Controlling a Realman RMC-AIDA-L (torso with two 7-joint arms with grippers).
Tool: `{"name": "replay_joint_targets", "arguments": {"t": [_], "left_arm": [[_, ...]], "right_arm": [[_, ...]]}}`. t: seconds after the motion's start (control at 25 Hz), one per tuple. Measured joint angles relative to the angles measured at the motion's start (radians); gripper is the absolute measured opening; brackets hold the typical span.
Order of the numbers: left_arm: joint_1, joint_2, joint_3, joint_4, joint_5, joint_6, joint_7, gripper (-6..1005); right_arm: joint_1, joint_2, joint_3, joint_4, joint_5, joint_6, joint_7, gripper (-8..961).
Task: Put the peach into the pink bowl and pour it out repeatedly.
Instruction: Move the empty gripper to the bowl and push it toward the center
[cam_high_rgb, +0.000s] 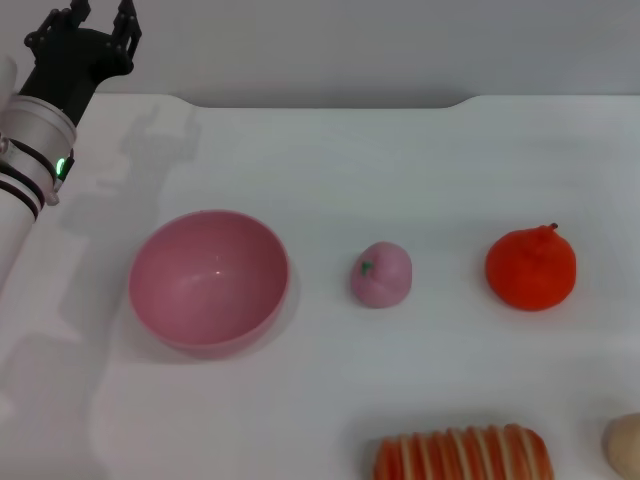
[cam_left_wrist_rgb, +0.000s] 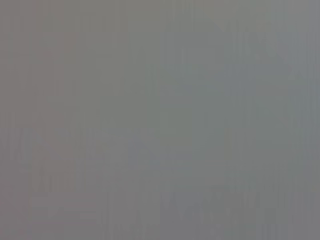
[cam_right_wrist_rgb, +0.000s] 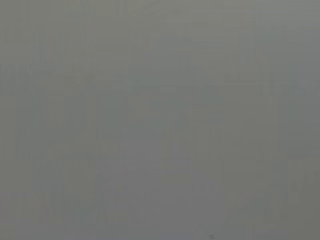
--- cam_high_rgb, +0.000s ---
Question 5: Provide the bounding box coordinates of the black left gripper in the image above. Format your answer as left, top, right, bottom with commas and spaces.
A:
18, 0, 144, 127

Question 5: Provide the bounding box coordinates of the pink plastic bowl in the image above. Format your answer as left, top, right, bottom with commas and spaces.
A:
127, 209, 291, 361

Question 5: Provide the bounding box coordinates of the pink toy peach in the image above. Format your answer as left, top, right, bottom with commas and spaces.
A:
349, 240, 414, 309

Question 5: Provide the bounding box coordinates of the orange toy tangerine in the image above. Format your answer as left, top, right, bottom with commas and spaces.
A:
484, 222, 578, 312

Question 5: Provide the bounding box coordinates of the orange white striped toy bread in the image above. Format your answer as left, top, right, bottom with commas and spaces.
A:
373, 423, 555, 480

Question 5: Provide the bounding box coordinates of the beige round toy bun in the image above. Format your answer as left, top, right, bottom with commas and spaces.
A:
602, 413, 640, 477

